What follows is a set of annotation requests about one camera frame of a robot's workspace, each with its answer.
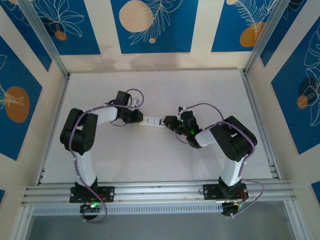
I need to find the white remote control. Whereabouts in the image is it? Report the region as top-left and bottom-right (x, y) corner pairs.
(138, 116), (165, 128)

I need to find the black controller board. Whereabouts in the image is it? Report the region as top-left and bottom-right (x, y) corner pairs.
(79, 201), (101, 221)
(221, 201), (245, 218)

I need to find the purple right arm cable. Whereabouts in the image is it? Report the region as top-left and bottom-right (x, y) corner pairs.
(184, 102), (265, 218)

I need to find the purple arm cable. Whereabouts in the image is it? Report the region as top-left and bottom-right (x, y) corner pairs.
(184, 102), (265, 218)
(68, 88), (146, 224)

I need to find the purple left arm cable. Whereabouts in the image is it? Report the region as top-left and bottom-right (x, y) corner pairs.
(68, 88), (146, 224)

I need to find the aluminium frame rail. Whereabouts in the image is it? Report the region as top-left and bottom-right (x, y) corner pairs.
(21, 180), (297, 206)

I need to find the aluminium side rail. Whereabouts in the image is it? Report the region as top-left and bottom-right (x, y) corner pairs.
(240, 71), (283, 180)
(37, 74), (71, 186)

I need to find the grey slotted cable duct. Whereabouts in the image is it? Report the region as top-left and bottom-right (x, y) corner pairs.
(31, 202), (225, 216)

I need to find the aluminium corner post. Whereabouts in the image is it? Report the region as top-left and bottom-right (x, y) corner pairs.
(18, 0), (71, 78)
(243, 0), (288, 75)

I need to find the aluminium frame leg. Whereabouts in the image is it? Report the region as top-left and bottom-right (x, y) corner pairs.
(283, 199), (307, 240)
(13, 205), (35, 240)

